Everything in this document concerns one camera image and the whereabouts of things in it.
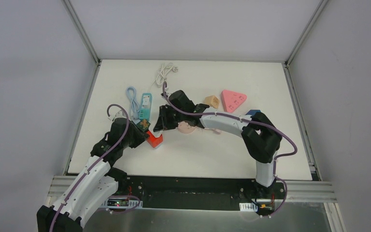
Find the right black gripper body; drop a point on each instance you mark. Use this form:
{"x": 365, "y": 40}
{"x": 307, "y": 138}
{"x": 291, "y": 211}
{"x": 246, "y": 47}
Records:
{"x": 163, "y": 120}

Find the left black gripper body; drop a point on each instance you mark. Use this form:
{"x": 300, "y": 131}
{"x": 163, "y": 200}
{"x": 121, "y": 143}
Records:
{"x": 140, "y": 133}

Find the pale pink round socket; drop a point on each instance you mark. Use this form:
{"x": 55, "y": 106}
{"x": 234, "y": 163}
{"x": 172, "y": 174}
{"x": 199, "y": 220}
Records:
{"x": 185, "y": 128}

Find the red small adapter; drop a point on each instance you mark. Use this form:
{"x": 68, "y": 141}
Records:
{"x": 155, "y": 141}

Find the yellow plug adapter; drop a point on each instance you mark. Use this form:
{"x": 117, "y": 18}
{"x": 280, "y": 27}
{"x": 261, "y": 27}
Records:
{"x": 212, "y": 101}

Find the pink triangular power strip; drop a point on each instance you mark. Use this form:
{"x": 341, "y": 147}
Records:
{"x": 232, "y": 100}

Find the blue cube plug adapter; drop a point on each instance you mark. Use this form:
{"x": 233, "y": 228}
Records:
{"x": 252, "y": 112}

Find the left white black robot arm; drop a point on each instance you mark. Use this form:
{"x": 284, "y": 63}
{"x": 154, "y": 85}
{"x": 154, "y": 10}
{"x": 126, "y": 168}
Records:
{"x": 98, "y": 180}

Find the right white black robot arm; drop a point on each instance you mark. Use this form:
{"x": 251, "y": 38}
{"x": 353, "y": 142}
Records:
{"x": 260, "y": 138}

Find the white plug in teal strip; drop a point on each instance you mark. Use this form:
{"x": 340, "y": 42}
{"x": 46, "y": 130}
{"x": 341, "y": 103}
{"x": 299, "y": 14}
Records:
{"x": 146, "y": 102}

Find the green patterned small adapter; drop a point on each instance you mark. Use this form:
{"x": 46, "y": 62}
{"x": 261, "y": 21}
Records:
{"x": 143, "y": 125}

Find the teal power strip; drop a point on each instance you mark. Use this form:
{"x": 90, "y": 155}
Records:
{"x": 143, "y": 112}

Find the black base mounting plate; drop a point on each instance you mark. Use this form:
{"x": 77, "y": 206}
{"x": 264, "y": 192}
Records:
{"x": 218, "y": 194}

